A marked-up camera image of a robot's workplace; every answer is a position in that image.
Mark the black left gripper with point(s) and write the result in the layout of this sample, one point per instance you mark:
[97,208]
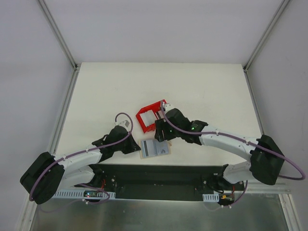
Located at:
[127,146]

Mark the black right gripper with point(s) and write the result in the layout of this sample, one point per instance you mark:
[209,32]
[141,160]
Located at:
[160,129]

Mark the beige leather card holder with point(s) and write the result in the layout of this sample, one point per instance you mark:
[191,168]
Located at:
[169,143]

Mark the white magnetic stripe card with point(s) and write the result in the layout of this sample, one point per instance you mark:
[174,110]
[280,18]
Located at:
[148,148]

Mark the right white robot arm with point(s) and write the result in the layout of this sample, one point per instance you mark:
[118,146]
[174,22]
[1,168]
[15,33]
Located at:
[262,157]

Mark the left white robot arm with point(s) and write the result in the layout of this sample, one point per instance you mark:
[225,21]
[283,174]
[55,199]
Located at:
[48,174]

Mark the magnetic stripe card in bin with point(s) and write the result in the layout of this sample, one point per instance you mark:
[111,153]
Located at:
[159,115]

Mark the white VIP card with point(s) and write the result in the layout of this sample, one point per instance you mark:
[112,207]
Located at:
[162,148]

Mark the red plastic bin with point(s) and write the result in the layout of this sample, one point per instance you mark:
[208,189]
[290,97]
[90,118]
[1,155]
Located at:
[146,117]

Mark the left white cable duct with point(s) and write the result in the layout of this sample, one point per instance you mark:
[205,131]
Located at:
[83,194]

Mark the white cable duct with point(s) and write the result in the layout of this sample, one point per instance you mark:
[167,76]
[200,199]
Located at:
[213,198]
[83,194]

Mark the right white cable duct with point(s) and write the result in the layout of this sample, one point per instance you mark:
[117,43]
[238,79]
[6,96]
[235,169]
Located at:
[213,198]

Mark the aluminium rail profile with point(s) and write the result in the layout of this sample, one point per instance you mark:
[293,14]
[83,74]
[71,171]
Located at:
[258,187]

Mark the right aluminium frame post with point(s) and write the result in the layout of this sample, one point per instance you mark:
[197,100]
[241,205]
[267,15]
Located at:
[266,34]

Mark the aluminium frame post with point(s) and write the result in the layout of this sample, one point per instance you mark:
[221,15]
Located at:
[266,34]
[57,33]

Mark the left aluminium frame post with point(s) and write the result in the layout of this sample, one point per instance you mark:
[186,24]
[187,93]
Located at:
[57,33]

